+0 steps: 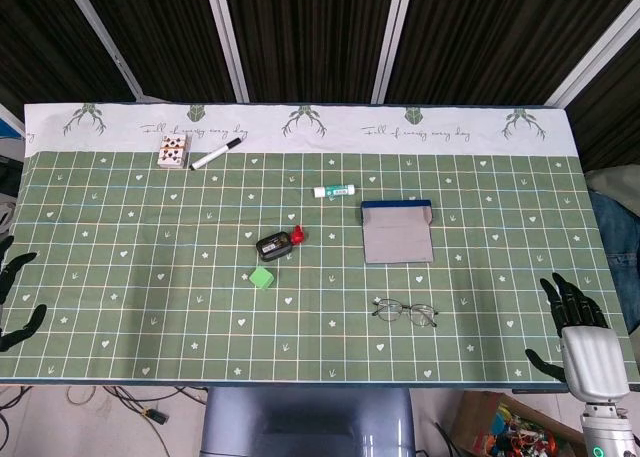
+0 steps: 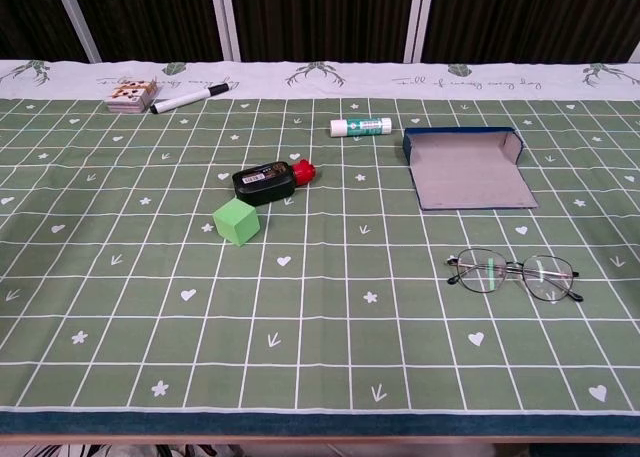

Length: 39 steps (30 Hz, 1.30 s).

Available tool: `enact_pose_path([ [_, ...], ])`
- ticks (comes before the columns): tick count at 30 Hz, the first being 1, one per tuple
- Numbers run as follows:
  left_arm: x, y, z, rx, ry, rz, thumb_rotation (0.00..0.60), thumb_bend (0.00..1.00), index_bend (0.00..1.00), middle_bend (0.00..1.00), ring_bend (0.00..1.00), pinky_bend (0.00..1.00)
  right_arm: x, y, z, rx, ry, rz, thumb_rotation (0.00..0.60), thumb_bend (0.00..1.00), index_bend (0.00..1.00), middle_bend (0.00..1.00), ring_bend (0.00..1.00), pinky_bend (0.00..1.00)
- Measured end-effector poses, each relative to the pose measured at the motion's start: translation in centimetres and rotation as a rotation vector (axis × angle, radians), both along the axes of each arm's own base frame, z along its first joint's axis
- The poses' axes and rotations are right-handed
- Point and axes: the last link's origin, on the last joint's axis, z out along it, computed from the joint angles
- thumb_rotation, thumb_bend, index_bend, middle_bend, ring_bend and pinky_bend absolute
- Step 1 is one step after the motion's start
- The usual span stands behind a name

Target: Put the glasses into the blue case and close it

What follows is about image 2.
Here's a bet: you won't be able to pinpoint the blue folding glasses case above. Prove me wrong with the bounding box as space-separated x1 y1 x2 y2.
402 126 540 212

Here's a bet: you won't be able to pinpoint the thin metal frame eyeglasses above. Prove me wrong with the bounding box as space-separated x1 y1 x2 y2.
445 248 585 304

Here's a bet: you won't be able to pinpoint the black ink bottle red cap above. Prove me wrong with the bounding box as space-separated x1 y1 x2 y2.
231 159 318 207

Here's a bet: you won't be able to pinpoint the green cube block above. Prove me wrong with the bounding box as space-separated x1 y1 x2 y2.
212 198 262 249

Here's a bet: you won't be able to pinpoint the white green glue stick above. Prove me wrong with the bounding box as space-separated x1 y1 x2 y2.
329 117 393 138

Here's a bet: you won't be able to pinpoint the green checkered tablecloth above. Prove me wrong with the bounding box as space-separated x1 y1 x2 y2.
0 59 640 437

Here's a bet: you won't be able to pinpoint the white marker black cap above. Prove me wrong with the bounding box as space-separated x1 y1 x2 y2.
149 82 232 115

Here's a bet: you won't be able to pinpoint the deck of playing cards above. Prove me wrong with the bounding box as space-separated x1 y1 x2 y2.
105 78 160 114

